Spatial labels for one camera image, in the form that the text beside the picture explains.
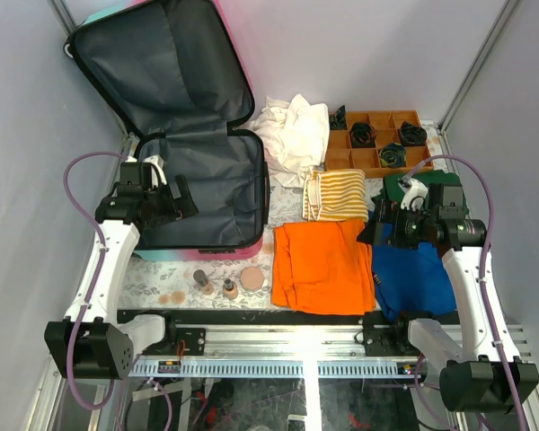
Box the dark green shirt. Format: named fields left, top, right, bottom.
left=372, top=170, right=461, bottom=204

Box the blue folded shirt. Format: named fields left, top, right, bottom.
left=367, top=208, right=459, bottom=323

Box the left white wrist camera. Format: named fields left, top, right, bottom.
left=143, top=155, right=167, bottom=188

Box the octagonal beige powder compact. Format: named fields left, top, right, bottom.
left=240, top=267, right=265, bottom=292

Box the orange compartment tray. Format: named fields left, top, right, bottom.
left=324, top=110, right=429, bottom=178

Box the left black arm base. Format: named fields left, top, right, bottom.
left=159, top=320, right=207, bottom=357

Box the foundation bottle black cap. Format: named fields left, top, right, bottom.
left=223, top=278, right=239, bottom=300

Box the rolled blue green sock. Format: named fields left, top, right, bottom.
left=378, top=142, right=406, bottom=169

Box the rolled dark sock outside tray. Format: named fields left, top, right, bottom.
left=329, top=105, right=347, bottom=130

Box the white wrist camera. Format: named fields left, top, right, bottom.
left=143, top=155, right=167, bottom=188
left=398, top=176, right=429, bottom=211

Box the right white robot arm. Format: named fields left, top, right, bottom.
left=357, top=179, right=539, bottom=413

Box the foundation bottle grey cap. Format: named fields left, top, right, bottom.
left=193, top=269, right=214, bottom=295

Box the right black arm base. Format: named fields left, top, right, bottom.
left=353, top=313, right=419, bottom=357

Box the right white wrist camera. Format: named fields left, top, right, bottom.
left=398, top=176, right=429, bottom=211

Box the rolled dark sock middle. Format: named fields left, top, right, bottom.
left=349, top=122, right=377, bottom=148

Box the white crumpled cloth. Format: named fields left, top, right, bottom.
left=242, top=94, right=330, bottom=188

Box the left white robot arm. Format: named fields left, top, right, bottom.
left=44, top=156, right=198, bottom=380

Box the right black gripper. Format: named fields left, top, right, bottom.
left=356, top=198, right=437, bottom=250

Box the pink and teal suitcase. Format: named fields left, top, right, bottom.
left=66, top=1, right=270, bottom=260

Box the orange shirt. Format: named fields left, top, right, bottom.
left=271, top=218, right=376, bottom=315

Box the yellow striped shirt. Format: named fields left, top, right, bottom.
left=302, top=169, right=368, bottom=222

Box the aluminium mounting rail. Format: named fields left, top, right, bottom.
left=117, top=309, right=417, bottom=381

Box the rolled dark sock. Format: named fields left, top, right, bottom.
left=398, top=121, right=428, bottom=146
left=349, top=122, right=377, bottom=148

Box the rolled dark sock right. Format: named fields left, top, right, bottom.
left=398, top=121, right=428, bottom=146

